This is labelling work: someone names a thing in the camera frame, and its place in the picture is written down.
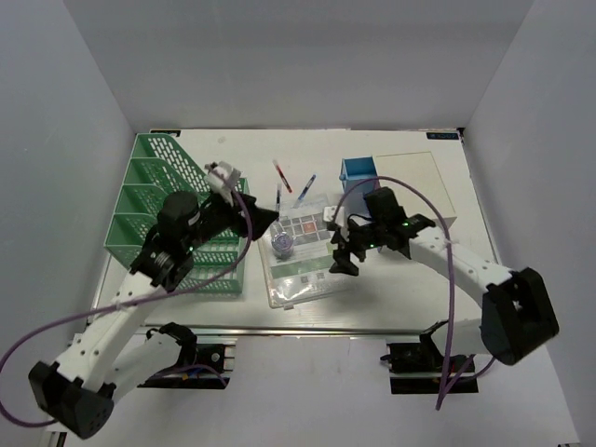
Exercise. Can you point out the blue drawer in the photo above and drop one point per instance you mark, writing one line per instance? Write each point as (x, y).
(357, 169)

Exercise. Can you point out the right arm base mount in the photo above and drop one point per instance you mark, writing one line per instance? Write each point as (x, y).
(415, 369)

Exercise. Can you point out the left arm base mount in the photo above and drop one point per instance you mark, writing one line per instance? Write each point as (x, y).
(199, 365)

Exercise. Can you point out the metal table edge rail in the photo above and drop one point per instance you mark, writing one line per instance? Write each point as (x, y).
(254, 330)

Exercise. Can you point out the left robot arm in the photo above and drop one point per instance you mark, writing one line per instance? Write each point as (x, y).
(83, 384)

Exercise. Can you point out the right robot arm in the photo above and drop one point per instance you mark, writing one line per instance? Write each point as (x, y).
(517, 316)

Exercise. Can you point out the green mesh file organizer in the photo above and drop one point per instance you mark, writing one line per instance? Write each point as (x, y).
(157, 167)

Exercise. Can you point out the white drawer cabinet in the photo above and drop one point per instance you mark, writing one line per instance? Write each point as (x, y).
(420, 171)

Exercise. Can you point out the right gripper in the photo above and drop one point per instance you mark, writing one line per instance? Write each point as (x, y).
(342, 255)

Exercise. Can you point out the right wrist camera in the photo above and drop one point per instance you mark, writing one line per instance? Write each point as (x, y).
(334, 215)

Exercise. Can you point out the purple tape roll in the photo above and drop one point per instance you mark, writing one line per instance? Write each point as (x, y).
(282, 245)

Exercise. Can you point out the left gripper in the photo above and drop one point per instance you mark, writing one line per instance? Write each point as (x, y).
(260, 218)

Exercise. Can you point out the clear plastic document pouch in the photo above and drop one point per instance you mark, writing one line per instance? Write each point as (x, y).
(305, 276)

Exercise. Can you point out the xdof label sticker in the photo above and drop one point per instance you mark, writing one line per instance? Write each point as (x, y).
(443, 136)

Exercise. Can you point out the red pen with cap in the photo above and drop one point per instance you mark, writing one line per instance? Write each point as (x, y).
(282, 176)

